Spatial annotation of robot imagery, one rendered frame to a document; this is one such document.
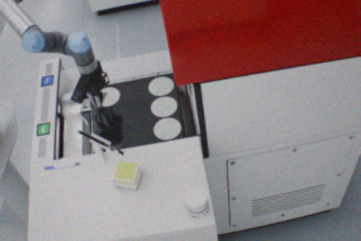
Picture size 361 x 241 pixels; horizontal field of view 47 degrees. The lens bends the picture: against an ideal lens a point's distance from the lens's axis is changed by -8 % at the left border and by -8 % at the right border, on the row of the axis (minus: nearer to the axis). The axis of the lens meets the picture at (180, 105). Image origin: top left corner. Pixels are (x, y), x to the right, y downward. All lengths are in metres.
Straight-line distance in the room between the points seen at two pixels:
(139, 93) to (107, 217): 0.59
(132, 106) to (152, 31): 1.75
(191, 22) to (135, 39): 2.26
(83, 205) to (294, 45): 0.84
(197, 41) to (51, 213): 0.74
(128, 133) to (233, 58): 0.57
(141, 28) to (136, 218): 2.30
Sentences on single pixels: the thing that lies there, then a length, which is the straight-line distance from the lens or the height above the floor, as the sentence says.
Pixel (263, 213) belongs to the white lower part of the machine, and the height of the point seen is 0.22.
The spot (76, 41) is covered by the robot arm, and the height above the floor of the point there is 1.27.
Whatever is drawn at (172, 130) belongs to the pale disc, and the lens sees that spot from 1.68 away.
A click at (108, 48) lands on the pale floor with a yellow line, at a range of 3.44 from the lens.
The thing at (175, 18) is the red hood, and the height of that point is 1.48.
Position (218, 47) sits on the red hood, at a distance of 1.28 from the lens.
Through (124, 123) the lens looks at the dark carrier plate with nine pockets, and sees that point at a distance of 1.73.
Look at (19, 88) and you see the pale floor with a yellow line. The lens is 3.44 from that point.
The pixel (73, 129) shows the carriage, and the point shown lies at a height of 0.88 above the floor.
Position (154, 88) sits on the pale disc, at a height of 0.90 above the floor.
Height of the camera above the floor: 2.23
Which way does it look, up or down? 50 degrees down
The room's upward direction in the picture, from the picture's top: 10 degrees counter-clockwise
